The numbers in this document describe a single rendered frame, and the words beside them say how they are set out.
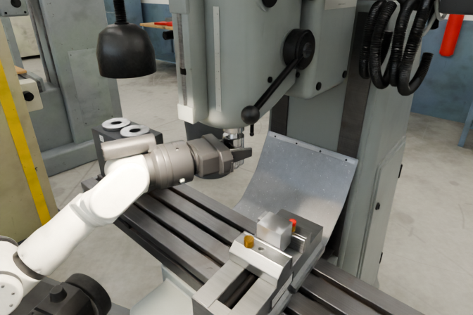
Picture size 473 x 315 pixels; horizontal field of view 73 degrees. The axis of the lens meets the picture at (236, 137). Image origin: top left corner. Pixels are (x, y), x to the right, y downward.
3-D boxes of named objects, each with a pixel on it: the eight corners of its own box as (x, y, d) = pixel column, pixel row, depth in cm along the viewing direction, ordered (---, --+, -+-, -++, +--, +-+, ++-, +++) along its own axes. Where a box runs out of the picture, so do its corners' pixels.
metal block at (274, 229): (279, 256, 69) (280, 235, 66) (255, 244, 72) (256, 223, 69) (291, 242, 72) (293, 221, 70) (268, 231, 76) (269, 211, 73)
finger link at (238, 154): (250, 157, 70) (225, 163, 68) (250, 144, 69) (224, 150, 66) (254, 160, 69) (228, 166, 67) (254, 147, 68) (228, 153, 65)
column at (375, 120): (331, 392, 135) (426, -16, 68) (247, 325, 162) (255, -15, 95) (373, 309, 170) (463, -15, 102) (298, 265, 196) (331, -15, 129)
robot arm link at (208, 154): (234, 145, 62) (175, 158, 57) (234, 186, 66) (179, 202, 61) (207, 122, 72) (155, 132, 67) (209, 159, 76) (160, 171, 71)
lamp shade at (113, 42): (89, 78, 39) (79, 24, 37) (112, 65, 46) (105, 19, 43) (147, 79, 39) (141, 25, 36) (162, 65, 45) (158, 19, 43)
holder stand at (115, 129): (139, 198, 101) (129, 142, 93) (101, 176, 113) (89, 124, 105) (168, 181, 110) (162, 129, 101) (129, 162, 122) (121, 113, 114)
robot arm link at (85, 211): (157, 181, 57) (98, 238, 54) (146, 170, 65) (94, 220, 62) (131, 156, 55) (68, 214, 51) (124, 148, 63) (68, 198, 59)
